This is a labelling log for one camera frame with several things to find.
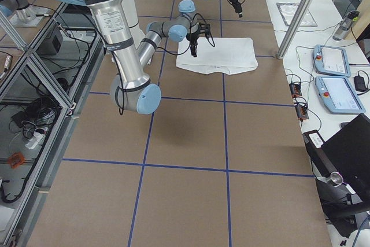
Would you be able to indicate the white long-sleeve printed shirt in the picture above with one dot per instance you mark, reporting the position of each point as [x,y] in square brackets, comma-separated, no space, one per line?
[229,56]

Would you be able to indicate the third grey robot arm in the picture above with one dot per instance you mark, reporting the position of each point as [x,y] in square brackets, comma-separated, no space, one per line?
[22,13]

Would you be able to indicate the upper orange circuit board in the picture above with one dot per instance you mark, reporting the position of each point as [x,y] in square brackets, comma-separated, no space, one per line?
[295,89]

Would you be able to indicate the orange circuit board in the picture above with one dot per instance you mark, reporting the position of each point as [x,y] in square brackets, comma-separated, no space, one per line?
[301,111]
[295,89]

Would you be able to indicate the upper blue teach pendant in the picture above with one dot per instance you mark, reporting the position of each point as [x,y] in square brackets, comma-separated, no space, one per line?
[330,60]

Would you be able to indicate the blue teach pendant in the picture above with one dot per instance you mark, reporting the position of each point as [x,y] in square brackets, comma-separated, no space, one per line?
[338,95]
[330,60]

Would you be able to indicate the lower orange circuit board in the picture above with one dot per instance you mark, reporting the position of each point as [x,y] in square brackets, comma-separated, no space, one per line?
[301,111]

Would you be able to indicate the lower blue teach pendant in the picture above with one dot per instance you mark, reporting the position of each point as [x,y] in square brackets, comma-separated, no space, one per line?
[338,95]

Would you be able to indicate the black power adapter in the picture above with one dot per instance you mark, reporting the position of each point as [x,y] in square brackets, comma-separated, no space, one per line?
[359,83]

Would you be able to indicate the black laptop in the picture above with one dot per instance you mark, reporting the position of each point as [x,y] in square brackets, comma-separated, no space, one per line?
[347,205]

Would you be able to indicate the white power strip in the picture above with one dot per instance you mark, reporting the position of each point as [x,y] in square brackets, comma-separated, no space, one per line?
[35,140]

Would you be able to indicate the aluminium vertical post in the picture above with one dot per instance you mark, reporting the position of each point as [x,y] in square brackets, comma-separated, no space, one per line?
[293,28]

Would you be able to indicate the grey box under frame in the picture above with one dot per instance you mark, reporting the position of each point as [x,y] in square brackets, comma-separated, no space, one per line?
[51,43]

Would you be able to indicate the orange object under frame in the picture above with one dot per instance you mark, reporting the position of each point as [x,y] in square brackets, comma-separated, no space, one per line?
[15,160]

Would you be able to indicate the aluminium frame rail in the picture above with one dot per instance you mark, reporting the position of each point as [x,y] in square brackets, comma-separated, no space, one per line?
[43,93]

